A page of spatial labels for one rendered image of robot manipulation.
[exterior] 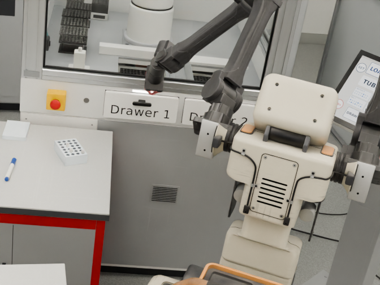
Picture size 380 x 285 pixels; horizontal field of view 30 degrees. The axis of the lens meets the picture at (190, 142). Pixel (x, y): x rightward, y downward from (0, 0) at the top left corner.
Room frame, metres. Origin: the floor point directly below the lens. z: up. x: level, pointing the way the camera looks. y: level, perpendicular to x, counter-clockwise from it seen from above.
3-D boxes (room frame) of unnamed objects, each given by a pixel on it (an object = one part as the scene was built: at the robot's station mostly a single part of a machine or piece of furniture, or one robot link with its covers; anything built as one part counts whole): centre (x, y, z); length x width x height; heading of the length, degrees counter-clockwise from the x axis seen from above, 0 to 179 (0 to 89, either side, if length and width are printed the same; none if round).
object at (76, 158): (2.25, 0.43, 0.78); 0.12 x 0.08 x 0.04; 33
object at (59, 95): (2.46, 0.54, 0.88); 0.07 x 0.05 x 0.07; 99
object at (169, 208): (3.01, 0.24, 0.40); 1.03 x 0.95 x 0.80; 99
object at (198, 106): (2.57, -0.10, 0.87); 0.29 x 0.02 x 0.11; 99
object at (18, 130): (2.36, 0.66, 0.77); 0.13 x 0.09 x 0.02; 8
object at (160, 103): (2.53, 0.21, 0.87); 0.29 x 0.02 x 0.11; 99
